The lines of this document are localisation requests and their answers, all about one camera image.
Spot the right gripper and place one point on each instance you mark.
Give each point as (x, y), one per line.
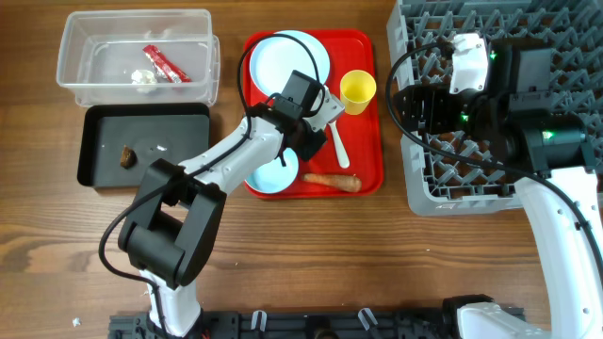
(435, 97)

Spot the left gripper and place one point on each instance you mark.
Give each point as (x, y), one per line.
(307, 151)

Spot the light blue bowl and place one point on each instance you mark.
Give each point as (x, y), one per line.
(276, 175)

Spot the orange carrot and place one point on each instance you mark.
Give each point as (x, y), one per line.
(351, 184)

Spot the red snack wrapper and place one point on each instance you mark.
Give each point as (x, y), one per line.
(164, 67)

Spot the white tissue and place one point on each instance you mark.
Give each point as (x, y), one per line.
(144, 80)

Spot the brown food scrap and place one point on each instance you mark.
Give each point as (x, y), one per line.
(128, 158)

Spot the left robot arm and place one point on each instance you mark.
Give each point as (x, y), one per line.
(169, 230)

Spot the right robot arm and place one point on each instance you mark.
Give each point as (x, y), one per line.
(499, 92)

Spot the grey dishwasher rack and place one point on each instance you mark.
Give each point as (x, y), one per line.
(439, 186)

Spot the white plastic spoon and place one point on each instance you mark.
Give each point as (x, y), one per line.
(340, 146)

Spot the red serving tray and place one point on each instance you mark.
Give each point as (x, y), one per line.
(348, 49)

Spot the yellow plastic cup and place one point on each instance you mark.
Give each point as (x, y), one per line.
(357, 88)

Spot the light blue plate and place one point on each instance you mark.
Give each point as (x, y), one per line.
(273, 61)

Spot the black plastic bin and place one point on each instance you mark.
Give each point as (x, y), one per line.
(174, 132)

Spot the clear plastic bin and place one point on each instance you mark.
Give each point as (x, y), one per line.
(100, 49)

